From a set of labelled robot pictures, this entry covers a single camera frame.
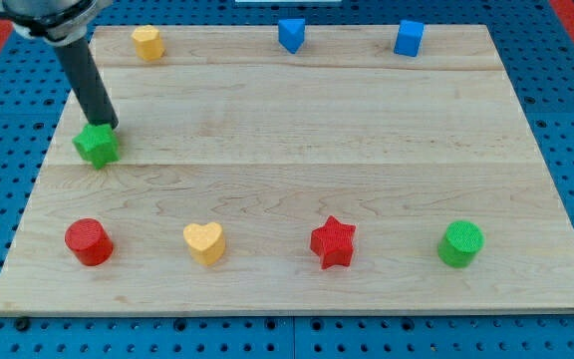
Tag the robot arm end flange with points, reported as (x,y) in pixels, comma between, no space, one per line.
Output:
(58,22)

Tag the yellow hexagon block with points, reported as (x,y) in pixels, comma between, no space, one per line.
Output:
(148,42)

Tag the wooden board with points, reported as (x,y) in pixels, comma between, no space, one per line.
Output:
(229,127)

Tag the red star block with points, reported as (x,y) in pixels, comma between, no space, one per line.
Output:
(333,243)

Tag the yellow heart block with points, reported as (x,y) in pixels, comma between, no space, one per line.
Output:
(206,242)

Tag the blue triangle block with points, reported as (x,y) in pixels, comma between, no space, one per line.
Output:
(291,33)

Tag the green cylinder block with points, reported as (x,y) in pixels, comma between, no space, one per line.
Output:
(460,243)

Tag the blue cube block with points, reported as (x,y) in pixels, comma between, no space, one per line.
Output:
(409,38)

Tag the green star block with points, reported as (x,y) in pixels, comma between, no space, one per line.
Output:
(98,145)

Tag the red cylinder block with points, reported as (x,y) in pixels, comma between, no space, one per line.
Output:
(88,241)

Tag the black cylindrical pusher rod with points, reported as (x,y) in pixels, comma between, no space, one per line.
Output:
(86,82)

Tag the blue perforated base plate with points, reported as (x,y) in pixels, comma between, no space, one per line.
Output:
(536,43)

